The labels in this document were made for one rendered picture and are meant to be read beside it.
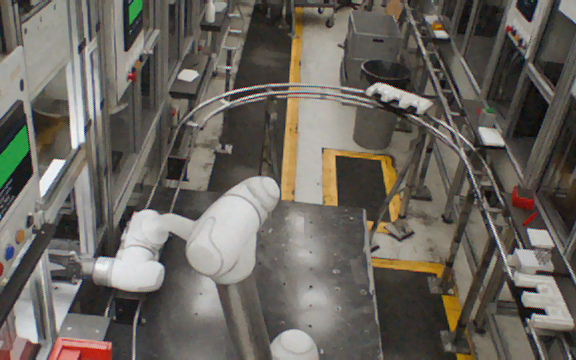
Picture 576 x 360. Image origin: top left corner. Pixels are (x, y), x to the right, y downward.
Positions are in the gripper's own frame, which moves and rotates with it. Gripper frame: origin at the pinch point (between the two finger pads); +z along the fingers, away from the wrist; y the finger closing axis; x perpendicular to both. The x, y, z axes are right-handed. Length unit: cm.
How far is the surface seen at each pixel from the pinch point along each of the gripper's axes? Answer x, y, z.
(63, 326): 15.9, -9.4, -14.4
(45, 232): 27.6, 36.5, -17.4
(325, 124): -311, -100, -113
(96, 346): 27.0, -3.9, -27.9
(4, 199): 44, 58, -17
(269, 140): -185, -50, -70
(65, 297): 3.8, -9.4, -11.0
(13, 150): 37, 66, -17
